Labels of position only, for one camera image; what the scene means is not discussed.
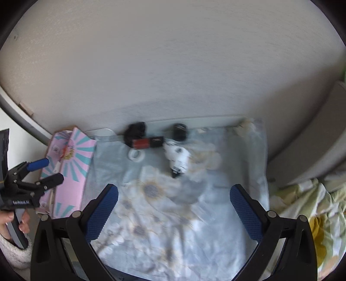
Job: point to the yellow green floral bedsheet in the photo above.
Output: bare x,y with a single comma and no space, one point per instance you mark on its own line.
324,205

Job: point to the clear plastic wrap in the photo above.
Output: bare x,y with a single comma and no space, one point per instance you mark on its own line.
189,191

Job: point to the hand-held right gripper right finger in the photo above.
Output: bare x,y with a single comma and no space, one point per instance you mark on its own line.
246,213

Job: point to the person's left forearm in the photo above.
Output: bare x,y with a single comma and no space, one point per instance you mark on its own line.
13,256

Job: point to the red and black box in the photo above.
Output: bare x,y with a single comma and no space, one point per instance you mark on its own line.
148,142

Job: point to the black and white plush toy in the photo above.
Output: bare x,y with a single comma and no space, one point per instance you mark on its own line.
177,156

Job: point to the black cylinder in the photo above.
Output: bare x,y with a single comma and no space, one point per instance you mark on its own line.
179,131

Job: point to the light blue floral tablecloth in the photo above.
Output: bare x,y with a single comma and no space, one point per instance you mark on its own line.
162,229

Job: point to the black cloth bundle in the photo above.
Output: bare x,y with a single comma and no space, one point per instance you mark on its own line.
135,132

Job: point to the person's left hand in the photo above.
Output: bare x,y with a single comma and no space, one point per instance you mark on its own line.
6,217

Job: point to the cardboard box with pink lining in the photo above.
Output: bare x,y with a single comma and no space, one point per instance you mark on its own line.
73,175

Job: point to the grey door frame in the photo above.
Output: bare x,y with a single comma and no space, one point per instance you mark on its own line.
24,121

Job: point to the wooden wall piece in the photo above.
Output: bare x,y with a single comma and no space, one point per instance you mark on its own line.
27,109

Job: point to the white tape roll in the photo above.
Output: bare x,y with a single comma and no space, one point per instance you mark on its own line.
132,155

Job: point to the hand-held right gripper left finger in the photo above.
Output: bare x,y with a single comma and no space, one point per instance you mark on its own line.
101,213

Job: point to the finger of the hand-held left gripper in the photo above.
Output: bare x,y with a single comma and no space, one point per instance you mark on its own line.
51,180
39,164

